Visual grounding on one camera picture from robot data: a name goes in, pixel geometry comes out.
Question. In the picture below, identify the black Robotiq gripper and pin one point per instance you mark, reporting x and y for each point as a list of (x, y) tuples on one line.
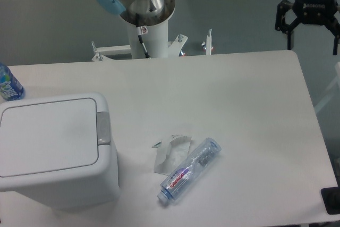
[(315, 12)]

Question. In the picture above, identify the grey trash can push button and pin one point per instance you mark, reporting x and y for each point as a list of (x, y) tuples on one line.
[(103, 128)]

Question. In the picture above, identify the white trash can body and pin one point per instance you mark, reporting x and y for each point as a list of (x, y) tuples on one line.
[(77, 187)]

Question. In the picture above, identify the white trash can lid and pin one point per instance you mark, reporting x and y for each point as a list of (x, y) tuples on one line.
[(48, 136)]

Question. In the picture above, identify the black device at table edge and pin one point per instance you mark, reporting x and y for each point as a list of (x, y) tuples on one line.
[(330, 197)]

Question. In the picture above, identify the torn white paper wrapper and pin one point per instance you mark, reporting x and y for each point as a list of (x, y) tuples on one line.
[(171, 152)]

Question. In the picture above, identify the clear empty plastic bottle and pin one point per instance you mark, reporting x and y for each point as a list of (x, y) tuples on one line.
[(188, 171)]

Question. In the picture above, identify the blue labelled water bottle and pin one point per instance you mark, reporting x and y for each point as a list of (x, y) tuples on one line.
[(11, 88)]

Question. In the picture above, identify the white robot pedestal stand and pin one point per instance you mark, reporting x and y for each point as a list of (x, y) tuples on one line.
[(144, 42)]

